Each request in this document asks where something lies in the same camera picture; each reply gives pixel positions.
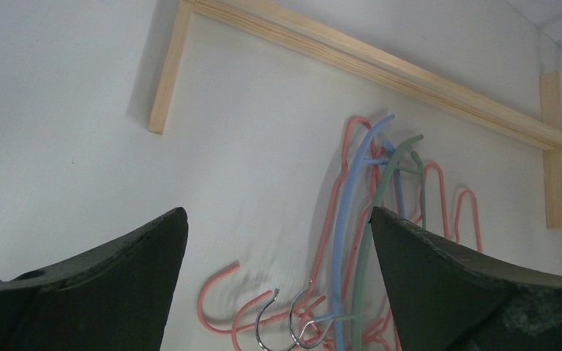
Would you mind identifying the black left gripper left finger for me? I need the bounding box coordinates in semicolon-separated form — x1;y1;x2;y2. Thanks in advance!
0;208;189;350

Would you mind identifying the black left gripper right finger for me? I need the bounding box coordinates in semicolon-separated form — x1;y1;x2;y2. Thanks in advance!
370;208;562;350

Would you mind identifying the blue plastic hanger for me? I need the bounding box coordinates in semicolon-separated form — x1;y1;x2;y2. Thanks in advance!
256;114;405;351

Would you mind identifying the green plastic hanger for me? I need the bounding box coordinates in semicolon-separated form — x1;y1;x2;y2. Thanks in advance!
307;134;425;350

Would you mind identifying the wooden hanger rack frame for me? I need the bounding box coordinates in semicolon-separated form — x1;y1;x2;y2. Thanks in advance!
148;1;562;230

